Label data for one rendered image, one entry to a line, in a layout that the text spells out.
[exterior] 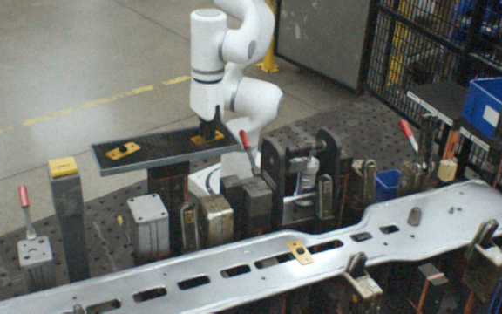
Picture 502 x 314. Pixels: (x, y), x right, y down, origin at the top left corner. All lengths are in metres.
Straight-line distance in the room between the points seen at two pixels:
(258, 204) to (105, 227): 0.67
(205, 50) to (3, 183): 2.35
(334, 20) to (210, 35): 2.89
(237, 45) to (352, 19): 2.79
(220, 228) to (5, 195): 2.18
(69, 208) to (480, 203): 1.11
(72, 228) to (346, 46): 2.99
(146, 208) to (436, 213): 0.78
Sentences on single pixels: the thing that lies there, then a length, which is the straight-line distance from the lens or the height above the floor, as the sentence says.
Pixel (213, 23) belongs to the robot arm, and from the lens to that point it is 1.39.
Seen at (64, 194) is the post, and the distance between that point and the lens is 1.50.
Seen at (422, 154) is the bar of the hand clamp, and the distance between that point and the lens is 1.71.
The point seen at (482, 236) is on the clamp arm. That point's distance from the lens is 1.52.
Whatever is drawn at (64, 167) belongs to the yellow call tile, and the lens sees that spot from 1.48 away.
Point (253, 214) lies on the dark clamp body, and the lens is 1.52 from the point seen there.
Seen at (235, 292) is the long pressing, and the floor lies 1.00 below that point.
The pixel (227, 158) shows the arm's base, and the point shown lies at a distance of 1.97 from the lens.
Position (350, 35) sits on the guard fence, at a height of 0.54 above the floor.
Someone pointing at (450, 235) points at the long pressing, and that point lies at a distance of 1.61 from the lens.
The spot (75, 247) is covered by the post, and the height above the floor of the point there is 0.92.
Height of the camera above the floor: 1.95
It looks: 32 degrees down
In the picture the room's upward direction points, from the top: 3 degrees clockwise
